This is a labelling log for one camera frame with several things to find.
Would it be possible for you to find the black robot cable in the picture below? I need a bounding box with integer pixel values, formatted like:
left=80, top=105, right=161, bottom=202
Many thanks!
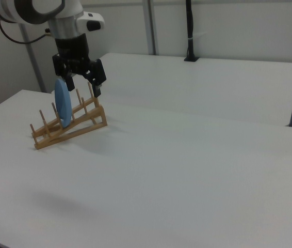
left=0, top=19, right=52, bottom=45

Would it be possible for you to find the blue round plate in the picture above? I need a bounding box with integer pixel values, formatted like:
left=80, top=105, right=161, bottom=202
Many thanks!
left=54, top=79, right=72, bottom=129

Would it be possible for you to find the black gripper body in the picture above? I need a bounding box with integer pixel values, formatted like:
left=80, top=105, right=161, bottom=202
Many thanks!
left=55, top=34, right=90, bottom=76

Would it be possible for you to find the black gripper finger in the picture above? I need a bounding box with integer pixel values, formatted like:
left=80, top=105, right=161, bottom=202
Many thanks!
left=83, top=58, right=107, bottom=98
left=52, top=53, right=76, bottom=91

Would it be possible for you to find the black camera stand pole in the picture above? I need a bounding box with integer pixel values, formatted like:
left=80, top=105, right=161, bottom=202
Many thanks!
left=184, top=0, right=200, bottom=62

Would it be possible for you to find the grey metal partition post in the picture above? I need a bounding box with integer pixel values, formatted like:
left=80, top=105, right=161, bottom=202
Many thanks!
left=142, top=0, right=160, bottom=55
left=19, top=24, right=46, bottom=93

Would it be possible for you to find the wooden plate rack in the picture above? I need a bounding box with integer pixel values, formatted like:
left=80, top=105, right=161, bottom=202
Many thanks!
left=29, top=85, right=108, bottom=150

